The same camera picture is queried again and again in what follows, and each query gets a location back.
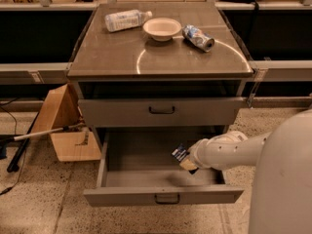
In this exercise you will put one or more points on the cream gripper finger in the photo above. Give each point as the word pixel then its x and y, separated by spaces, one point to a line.
pixel 187 165

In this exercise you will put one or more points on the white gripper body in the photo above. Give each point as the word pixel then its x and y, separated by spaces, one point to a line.
pixel 197 152

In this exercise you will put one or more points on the dark blue rxbar wrapper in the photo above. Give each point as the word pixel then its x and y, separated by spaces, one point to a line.
pixel 179 152

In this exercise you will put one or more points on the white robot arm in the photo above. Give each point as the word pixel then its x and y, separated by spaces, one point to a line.
pixel 281 201

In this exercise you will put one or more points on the open grey middle drawer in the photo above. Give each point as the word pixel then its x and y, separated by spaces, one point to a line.
pixel 137 169

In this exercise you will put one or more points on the closed grey upper drawer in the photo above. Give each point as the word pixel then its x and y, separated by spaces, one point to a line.
pixel 160 112

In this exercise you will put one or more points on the grey metal drawer cabinet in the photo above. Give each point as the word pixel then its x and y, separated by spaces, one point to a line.
pixel 130 64

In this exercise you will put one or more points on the crushed blue silver can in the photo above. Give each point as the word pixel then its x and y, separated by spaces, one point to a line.
pixel 198 38

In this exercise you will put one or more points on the white and black pole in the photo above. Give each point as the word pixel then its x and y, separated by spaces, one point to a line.
pixel 38 134

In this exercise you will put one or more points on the clear plastic water bottle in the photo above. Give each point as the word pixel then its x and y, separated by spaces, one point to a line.
pixel 126 20

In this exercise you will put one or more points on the grey metal railing frame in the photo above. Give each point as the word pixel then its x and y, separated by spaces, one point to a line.
pixel 39 37

